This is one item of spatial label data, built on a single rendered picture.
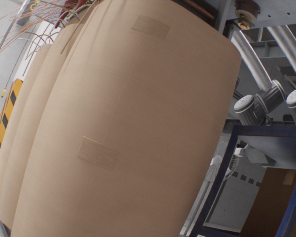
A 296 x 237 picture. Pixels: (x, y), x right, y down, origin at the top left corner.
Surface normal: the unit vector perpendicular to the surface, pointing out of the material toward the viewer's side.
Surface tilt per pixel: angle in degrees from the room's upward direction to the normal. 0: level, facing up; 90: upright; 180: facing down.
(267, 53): 90
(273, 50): 90
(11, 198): 90
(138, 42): 90
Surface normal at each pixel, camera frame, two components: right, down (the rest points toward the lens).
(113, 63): -0.04, -0.22
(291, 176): -0.80, -0.40
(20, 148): -0.55, -0.36
